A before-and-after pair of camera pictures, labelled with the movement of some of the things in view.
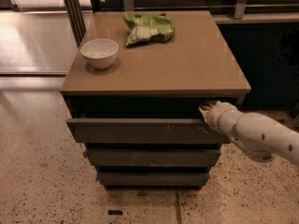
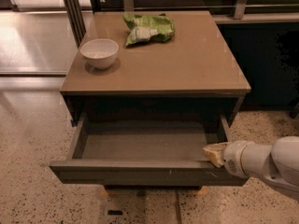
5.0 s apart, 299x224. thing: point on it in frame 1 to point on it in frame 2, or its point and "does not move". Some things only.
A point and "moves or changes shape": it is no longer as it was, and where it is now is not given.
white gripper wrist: x=215 y=116 to x=237 y=157
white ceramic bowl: x=100 y=52 does not move
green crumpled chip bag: x=149 y=28 does not move
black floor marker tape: x=115 y=212 does not move
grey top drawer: x=144 y=130 moves or changes shape
